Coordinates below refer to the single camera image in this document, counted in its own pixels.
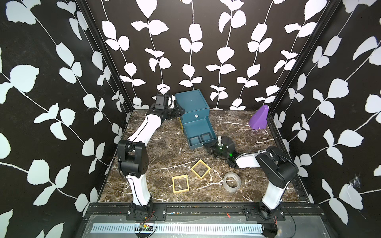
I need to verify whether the teal drawer cabinet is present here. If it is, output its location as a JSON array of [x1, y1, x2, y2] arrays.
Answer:
[[175, 89, 209, 124]]

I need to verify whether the purple wedge block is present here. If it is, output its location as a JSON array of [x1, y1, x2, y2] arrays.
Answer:
[[249, 105, 269, 130]]

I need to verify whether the black front rail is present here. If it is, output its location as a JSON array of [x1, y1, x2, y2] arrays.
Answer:
[[84, 202, 324, 223]]

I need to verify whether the yellow brooch box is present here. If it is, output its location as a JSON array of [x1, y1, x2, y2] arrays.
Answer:
[[191, 160, 211, 179], [172, 175, 190, 194]]

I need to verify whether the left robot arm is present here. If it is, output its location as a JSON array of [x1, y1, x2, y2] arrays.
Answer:
[[117, 105, 185, 215]]

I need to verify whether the white perforated strip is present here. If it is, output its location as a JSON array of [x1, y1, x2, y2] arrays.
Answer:
[[90, 223, 264, 236]]

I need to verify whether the clear tape roll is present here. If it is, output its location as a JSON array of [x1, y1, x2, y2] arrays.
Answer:
[[222, 172, 241, 193]]

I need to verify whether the small circuit board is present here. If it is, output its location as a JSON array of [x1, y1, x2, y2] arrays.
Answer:
[[136, 223, 154, 233]]

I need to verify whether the teal drawer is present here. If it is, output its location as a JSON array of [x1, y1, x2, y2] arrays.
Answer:
[[183, 117, 217, 150]]

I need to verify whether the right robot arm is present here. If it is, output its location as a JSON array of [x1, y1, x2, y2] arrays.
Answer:
[[204, 136, 299, 220]]

